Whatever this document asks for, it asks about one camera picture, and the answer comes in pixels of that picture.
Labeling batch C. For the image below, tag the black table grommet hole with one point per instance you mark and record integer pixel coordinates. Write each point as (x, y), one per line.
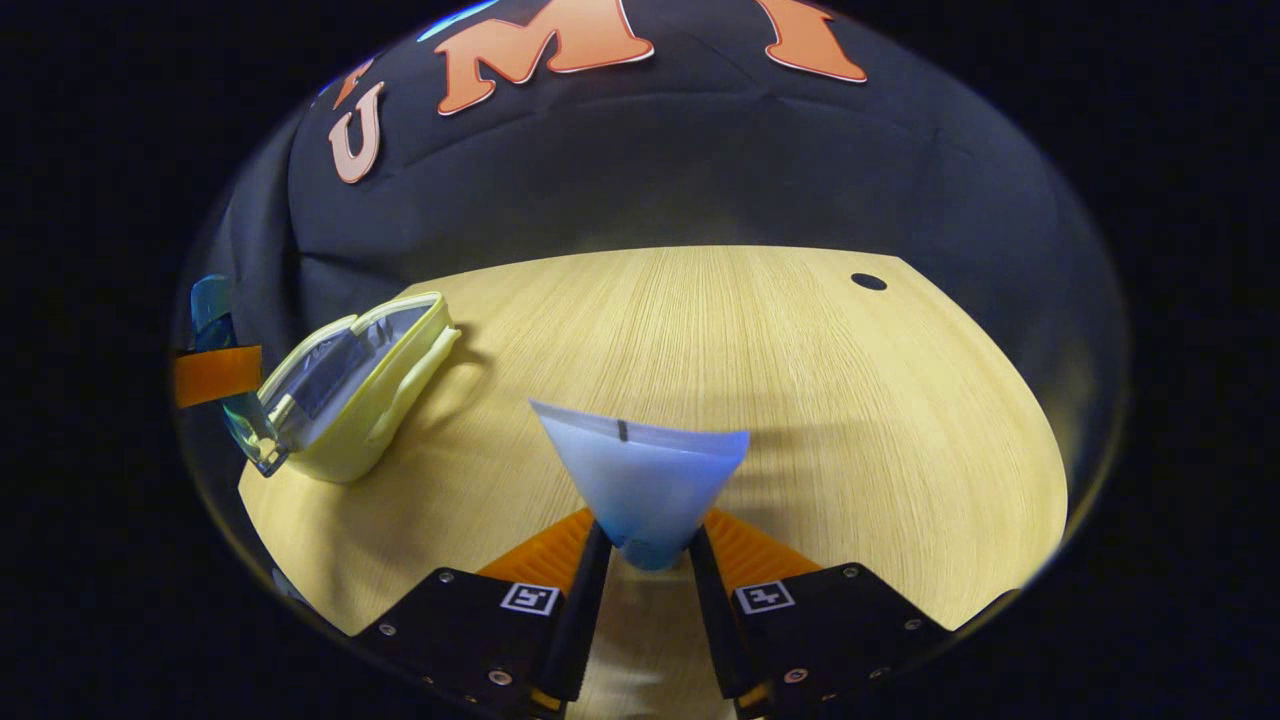
(868, 281)

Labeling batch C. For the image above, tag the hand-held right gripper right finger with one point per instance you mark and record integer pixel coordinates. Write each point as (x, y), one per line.
(715, 620)

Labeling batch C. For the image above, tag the pale yellow suitcase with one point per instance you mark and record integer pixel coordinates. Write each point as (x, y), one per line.
(380, 400)

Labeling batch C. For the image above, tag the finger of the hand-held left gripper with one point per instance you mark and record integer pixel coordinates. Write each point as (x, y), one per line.
(218, 375)

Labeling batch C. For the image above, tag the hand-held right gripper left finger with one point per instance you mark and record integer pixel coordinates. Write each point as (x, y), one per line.
(580, 620)

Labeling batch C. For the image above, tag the white and blue tube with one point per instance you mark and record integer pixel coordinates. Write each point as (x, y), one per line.
(645, 480)

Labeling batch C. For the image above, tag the blue skin care bottle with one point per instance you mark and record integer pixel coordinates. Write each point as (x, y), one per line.
(212, 315)

